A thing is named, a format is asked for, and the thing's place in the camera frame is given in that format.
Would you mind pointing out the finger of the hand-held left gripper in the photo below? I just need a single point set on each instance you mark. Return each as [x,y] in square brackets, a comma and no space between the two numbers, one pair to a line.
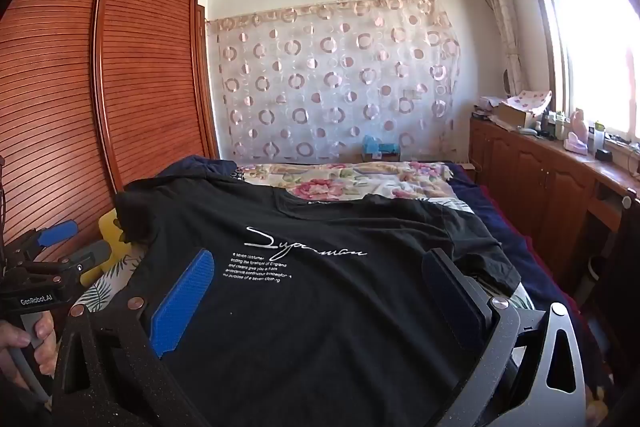
[57,233]
[90,257]

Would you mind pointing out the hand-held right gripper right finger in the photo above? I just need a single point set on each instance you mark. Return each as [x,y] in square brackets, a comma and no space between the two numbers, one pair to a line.
[450,299]

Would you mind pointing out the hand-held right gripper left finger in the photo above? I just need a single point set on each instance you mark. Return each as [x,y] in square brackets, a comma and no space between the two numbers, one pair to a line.
[182,302]

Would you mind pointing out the black printed t-shirt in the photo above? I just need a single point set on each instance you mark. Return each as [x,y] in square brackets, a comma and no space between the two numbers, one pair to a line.
[325,332]

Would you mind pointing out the person's left hand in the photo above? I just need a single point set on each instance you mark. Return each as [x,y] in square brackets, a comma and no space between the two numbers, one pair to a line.
[47,342]

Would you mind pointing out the yellow plush toy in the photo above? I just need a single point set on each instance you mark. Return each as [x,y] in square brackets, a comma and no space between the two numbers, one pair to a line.
[110,227]

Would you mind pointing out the navy bed blanket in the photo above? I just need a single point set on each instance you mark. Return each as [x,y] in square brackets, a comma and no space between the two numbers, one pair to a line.
[510,227]

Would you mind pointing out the folded navy circle-patterned garment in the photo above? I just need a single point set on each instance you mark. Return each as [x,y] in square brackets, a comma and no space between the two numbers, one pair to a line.
[236,177]

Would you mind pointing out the long wooden cabinet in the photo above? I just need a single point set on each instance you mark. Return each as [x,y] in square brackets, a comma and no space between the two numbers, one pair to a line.
[530,187]

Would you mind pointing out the white waste bin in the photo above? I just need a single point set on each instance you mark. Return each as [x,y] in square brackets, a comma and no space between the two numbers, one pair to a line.
[596,274]

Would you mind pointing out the light blue package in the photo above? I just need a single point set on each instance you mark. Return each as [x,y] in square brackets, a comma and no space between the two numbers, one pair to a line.
[380,147]

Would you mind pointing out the floral blanket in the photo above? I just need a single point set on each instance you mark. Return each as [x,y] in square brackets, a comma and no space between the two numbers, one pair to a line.
[325,187]

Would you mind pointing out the wooden slatted wardrobe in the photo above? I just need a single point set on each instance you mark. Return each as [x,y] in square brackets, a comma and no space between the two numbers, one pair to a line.
[140,57]

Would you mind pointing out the cardboard box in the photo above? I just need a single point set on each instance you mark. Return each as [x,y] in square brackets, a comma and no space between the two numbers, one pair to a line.
[510,114]

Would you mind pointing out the pile of papers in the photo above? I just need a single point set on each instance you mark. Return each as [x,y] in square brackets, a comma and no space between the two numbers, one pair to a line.
[485,107]

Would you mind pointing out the pink white tissue pack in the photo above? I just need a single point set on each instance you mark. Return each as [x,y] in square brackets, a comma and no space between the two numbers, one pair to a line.
[575,143]

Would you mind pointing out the dark glass bottle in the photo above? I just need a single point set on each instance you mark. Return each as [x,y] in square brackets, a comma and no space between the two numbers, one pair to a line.
[553,127]

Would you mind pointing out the small black box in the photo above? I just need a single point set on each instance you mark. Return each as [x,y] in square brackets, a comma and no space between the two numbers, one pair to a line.
[603,155]

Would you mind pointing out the white bottle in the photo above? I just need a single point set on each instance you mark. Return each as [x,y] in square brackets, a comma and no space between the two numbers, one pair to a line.
[597,139]

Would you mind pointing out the pink bottle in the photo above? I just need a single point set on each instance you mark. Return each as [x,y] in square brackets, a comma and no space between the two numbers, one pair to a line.
[580,122]

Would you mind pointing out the small round stand mirror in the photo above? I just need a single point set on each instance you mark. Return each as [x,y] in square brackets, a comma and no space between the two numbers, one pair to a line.
[506,83]

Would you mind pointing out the sheer circle-patterned curtain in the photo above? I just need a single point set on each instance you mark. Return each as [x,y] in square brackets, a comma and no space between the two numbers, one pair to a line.
[325,82]

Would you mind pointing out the wood-framed window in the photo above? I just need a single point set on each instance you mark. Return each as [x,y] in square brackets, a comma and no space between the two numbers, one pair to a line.
[595,47]

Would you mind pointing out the cream floral window curtain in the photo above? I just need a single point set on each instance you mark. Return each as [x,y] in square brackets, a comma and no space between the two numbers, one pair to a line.
[500,7]

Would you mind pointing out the black frame with metal cap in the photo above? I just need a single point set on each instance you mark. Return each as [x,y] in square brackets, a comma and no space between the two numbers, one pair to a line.
[625,247]

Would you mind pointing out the wall socket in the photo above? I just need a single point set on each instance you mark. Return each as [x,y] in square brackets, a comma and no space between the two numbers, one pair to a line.
[410,94]

